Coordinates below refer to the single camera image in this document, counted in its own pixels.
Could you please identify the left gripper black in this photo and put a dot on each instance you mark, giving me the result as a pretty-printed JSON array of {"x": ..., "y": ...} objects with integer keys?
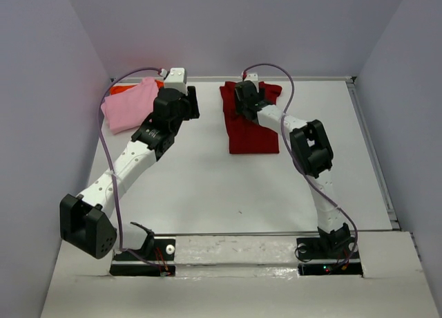
[{"x": 192, "y": 101}]

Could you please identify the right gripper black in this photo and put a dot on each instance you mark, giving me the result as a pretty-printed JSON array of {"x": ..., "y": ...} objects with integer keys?
[{"x": 242, "y": 99}]

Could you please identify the dark red t shirt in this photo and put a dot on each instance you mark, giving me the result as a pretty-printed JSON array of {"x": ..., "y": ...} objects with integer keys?
[{"x": 245, "y": 137}]

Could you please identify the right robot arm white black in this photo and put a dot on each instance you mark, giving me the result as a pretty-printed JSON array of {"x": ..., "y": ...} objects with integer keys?
[{"x": 312, "y": 155}]

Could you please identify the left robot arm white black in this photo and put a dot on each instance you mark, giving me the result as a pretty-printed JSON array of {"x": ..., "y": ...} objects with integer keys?
[{"x": 91, "y": 220}]

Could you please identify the orange folded t shirt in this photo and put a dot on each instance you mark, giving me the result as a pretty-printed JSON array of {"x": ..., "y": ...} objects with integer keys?
[{"x": 122, "y": 88}]

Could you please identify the pink folded t shirt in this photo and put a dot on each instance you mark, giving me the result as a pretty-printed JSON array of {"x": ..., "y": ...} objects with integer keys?
[{"x": 127, "y": 110}]

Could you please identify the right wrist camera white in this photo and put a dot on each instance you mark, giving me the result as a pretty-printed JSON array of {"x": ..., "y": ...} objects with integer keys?
[{"x": 252, "y": 77}]

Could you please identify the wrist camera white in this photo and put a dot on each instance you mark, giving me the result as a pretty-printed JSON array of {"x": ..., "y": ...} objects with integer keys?
[
  {"x": 252, "y": 77},
  {"x": 175, "y": 78}
]

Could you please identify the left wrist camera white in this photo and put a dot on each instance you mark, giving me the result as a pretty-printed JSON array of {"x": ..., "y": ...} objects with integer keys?
[{"x": 175, "y": 78}]

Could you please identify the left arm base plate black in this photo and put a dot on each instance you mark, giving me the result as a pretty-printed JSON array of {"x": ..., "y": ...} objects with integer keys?
[{"x": 159, "y": 262}]

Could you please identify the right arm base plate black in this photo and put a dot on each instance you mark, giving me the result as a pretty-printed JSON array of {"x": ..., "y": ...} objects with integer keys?
[{"x": 314, "y": 261}]

